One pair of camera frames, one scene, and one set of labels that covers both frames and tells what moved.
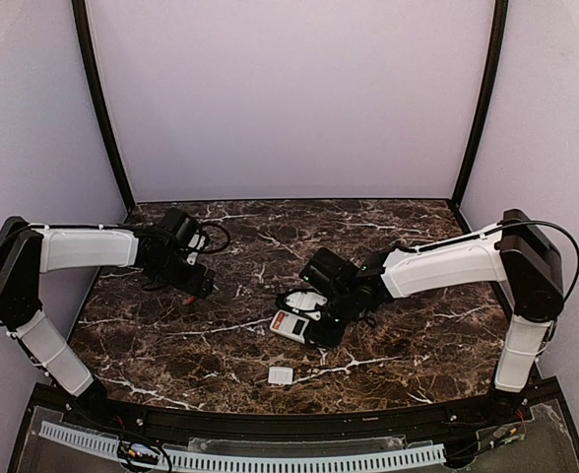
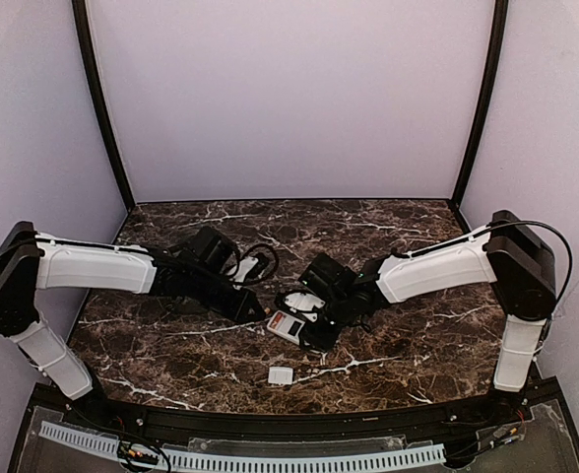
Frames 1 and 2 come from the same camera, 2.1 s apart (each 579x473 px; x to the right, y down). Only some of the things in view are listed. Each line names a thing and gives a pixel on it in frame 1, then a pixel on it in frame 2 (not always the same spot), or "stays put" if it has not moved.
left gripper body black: (199, 284) -> (237, 303)
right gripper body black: (326, 330) stays put
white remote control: (289, 325) stays put
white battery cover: (280, 374) stays put
